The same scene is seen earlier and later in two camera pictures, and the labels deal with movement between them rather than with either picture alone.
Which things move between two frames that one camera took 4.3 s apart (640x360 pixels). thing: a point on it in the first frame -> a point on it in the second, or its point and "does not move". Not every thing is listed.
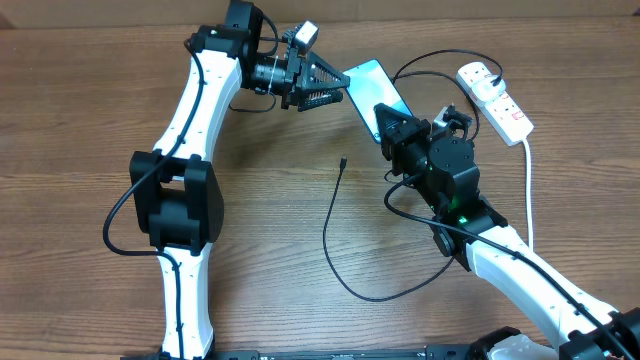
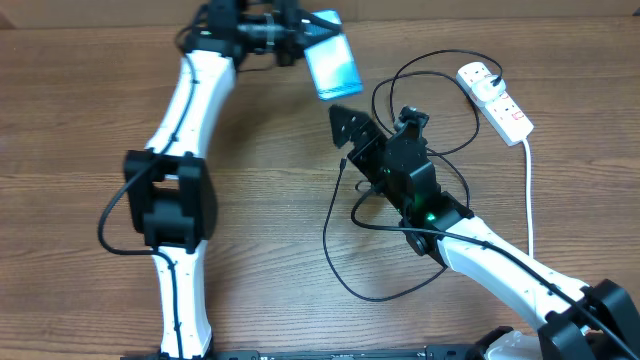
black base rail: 384,353 does not move
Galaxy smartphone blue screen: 370,86 -> 332,64
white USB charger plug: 484,88 does not move
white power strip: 502,113 does not move
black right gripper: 393,141 -> 369,141
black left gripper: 293,93 -> 296,22
